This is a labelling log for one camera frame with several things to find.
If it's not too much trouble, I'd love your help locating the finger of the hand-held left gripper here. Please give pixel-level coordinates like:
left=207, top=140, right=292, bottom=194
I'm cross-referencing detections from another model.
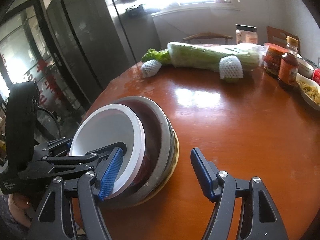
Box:
left=41, top=141, right=127, bottom=180
left=35, top=137, right=74, bottom=157

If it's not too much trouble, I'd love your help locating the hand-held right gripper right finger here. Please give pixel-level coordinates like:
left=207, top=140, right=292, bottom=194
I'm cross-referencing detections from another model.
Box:
left=190, top=148, right=287, bottom=240

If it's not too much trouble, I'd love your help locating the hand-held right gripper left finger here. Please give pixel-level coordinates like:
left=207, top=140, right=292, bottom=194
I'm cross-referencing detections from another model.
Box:
left=26, top=147, right=125, bottom=240

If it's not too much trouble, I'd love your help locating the shallow round steel pan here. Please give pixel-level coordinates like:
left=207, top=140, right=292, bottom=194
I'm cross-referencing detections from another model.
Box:
left=140, top=127, right=177, bottom=200

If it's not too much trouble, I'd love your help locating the red printed paper bowl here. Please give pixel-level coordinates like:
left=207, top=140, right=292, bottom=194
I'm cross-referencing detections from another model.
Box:
left=69, top=104, right=146, bottom=200

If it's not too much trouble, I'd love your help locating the large steel bowl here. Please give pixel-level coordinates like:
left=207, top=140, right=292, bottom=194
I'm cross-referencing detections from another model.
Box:
left=110, top=96, right=173, bottom=209

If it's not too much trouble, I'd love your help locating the orange plastic bowl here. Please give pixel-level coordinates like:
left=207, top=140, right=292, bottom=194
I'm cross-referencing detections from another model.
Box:
left=122, top=99, right=163, bottom=188

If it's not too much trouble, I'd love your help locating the person's left hand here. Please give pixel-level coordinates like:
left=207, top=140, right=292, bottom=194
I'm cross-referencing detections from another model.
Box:
left=7, top=194, right=34, bottom=228

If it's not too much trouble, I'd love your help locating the glass door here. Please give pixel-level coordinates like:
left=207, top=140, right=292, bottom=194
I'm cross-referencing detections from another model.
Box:
left=0, top=2, right=90, bottom=140

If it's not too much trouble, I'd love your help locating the grey refrigerator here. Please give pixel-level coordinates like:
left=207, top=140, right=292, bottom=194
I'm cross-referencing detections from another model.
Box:
left=45, top=0, right=162, bottom=105

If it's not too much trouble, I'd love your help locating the large fruit in foam net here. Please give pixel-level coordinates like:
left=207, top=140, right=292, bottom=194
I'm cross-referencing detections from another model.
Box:
left=219, top=56, right=244, bottom=83

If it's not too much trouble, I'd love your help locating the small fruit in foam net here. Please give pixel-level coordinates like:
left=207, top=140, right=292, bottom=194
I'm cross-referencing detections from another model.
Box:
left=141, top=60, right=162, bottom=78

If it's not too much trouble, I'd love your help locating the wrapped napa cabbage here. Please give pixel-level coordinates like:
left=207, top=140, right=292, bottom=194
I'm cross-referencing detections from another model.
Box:
left=167, top=41, right=263, bottom=73

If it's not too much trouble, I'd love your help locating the green leafy vegetable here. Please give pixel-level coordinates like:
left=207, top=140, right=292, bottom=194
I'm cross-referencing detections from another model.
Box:
left=141, top=49, right=172, bottom=64

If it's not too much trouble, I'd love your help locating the sauce bottle with orange cap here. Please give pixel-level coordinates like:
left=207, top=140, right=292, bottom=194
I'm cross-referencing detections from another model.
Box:
left=278, top=36, right=300, bottom=92

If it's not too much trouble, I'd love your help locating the red sauce jar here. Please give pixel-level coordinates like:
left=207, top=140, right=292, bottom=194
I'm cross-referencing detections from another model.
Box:
left=263, top=43, right=285, bottom=77

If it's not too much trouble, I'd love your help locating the white dish with food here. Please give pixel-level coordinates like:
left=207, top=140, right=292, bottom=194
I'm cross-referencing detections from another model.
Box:
left=296, top=77, right=320, bottom=111

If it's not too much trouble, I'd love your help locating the curved-back wooden chair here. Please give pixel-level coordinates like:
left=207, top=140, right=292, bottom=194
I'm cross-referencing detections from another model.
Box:
left=182, top=32, right=233, bottom=43

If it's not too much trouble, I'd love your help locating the clear jar with black lid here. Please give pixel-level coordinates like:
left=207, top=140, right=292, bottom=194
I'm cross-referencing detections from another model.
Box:
left=235, top=24, right=258, bottom=45

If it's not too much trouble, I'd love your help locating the white ceramic bowl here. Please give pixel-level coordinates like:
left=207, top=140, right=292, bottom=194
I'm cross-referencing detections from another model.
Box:
left=296, top=57, right=315, bottom=78

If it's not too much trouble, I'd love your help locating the panel-back wooden chair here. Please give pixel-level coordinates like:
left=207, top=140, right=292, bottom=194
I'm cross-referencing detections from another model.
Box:
left=266, top=26, right=300, bottom=53

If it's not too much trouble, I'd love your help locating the black cable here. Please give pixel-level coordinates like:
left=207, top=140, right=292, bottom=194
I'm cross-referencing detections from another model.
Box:
left=36, top=107, right=62, bottom=138

